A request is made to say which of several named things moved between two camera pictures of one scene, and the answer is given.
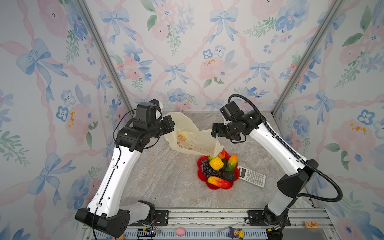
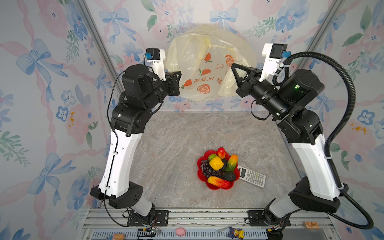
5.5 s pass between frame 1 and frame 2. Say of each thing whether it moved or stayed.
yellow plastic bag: moved
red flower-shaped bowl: stayed
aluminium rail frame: stayed
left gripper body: moved
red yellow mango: stayed
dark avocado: stayed
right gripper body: moved
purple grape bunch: stayed
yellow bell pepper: stayed
